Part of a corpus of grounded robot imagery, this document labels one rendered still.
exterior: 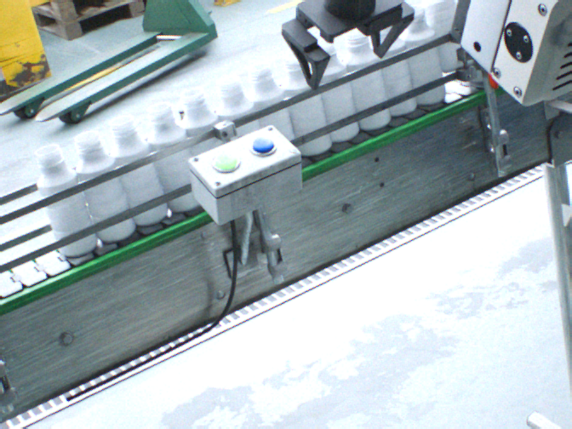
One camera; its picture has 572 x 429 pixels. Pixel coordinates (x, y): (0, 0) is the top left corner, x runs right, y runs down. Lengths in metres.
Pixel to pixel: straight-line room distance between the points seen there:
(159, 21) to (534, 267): 3.50
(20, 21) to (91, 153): 4.63
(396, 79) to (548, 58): 0.93
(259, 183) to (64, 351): 0.39
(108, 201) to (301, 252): 0.34
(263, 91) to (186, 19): 4.48
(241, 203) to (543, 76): 0.69
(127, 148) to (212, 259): 0.22
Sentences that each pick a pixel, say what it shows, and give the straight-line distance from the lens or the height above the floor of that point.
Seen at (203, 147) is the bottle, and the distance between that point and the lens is 1.70.
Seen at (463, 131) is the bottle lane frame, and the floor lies 0.95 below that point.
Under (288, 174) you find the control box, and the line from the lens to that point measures 1.57.
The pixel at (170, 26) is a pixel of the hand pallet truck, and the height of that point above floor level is 0.14.
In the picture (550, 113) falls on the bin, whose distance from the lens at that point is 2.04.
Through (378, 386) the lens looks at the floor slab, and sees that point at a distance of 2.97.
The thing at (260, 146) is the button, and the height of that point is 1.12.
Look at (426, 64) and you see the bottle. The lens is 1.88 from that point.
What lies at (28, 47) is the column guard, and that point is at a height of 0.25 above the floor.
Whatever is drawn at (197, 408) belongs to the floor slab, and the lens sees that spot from 3.08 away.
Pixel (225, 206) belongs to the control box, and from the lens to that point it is 1.54.
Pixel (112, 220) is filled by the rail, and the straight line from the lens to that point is 1.65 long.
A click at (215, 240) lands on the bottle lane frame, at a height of 0.95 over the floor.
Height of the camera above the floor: 1.68
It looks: 25 degrees down
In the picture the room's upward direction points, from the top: 14 degrees counter-clockwise
